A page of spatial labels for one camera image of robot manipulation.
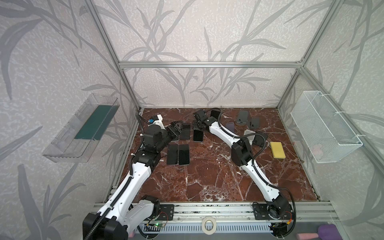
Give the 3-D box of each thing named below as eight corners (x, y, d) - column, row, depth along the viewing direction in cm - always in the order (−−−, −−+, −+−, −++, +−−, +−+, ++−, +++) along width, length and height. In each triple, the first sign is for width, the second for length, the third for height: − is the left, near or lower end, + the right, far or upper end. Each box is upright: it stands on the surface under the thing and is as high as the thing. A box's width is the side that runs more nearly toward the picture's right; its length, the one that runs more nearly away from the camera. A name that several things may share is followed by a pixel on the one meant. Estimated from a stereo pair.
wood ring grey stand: (235, 126, 112) (238, 117, 104) (234, 119, 116) (236, 110, 108) (246, 126, 112) (250, 117, 104) (244, 119, 116) (248, 110, 108)
